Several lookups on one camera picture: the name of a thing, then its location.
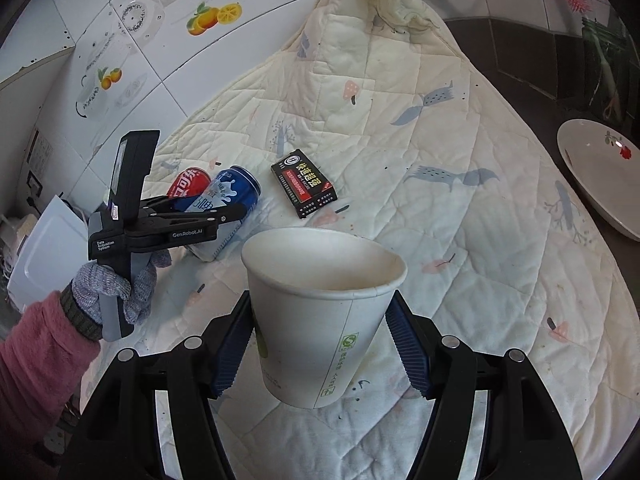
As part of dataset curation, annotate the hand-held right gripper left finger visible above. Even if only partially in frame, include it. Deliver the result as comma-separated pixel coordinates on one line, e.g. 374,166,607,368
57,290,253,480

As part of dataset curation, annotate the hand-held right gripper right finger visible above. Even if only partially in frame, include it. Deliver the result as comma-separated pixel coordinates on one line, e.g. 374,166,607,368
385,292,583,480

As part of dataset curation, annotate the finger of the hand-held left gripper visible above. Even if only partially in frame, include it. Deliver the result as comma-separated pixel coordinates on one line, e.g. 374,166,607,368
125,197,249,253

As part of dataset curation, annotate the blue and white can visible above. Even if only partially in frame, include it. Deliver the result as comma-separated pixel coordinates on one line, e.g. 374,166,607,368
192,166,262,262

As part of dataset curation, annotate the white paper cup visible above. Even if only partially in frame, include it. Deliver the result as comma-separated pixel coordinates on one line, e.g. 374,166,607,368
241,227,408,409

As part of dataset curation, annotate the person's left forearm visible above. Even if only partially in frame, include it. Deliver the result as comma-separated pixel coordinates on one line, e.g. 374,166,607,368
0,290,103,461

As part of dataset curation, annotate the person's left hand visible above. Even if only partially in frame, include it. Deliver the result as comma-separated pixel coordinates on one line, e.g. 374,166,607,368
60,247,173,343

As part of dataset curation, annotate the red soda can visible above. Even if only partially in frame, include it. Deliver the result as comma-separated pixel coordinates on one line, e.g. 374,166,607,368
166,167,213,213

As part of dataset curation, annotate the white plastic container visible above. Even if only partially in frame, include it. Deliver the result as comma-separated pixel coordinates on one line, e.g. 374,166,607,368
7,195,91,311

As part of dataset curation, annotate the cream quilted blanket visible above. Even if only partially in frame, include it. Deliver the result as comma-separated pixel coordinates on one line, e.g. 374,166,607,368
85,0,628,480

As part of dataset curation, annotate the small black box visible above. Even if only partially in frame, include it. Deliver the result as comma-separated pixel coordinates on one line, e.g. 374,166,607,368
270,148,338,220

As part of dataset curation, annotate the white plate with red flower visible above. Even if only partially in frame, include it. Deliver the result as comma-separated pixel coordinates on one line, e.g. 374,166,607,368
556,119,640,242

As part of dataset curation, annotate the fruit wall sticker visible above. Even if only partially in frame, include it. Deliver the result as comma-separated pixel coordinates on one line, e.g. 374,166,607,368
97,66,123,92
187,2,243,36

